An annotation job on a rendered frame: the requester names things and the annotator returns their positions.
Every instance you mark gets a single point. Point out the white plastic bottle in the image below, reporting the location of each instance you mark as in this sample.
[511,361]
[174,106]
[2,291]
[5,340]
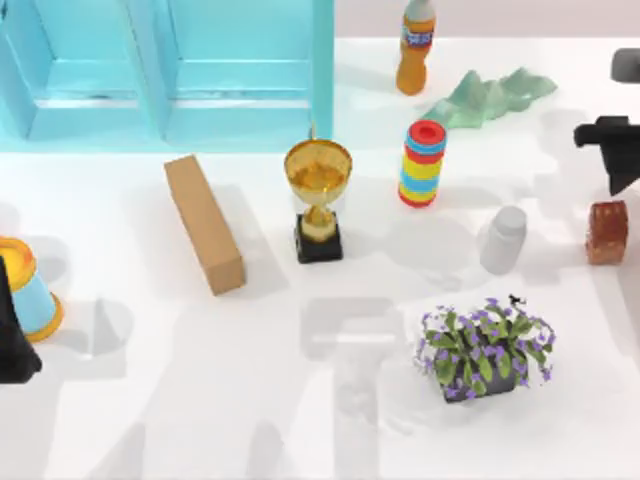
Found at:
[502,245]

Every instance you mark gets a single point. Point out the reddish brown bread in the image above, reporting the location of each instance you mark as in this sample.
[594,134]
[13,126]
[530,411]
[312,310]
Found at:
[607,235]

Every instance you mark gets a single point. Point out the stack of coloured rings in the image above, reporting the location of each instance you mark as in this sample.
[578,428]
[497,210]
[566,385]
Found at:
[421,170]

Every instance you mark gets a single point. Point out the purple flower plant pot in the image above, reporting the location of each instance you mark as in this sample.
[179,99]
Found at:
[482,350]

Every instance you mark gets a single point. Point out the brown cardboard box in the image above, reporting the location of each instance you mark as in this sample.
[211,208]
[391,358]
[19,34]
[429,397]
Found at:
[202,220]

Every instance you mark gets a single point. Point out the orange drink bottle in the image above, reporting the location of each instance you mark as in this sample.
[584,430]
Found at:
[412,70]

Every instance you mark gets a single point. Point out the light blue rack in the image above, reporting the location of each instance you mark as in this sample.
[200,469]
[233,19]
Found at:
[240,75]

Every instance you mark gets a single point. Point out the crumpled green cloth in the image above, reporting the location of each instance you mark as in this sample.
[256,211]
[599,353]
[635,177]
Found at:
[480,100]

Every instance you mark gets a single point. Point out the blue and orange cup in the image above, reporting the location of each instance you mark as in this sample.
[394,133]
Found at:
[35,305]

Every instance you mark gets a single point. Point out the gold trophy with black base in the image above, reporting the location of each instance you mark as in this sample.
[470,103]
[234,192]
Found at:
[318,170]

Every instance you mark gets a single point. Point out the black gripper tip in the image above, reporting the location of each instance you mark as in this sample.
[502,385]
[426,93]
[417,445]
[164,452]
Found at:
[12,345]

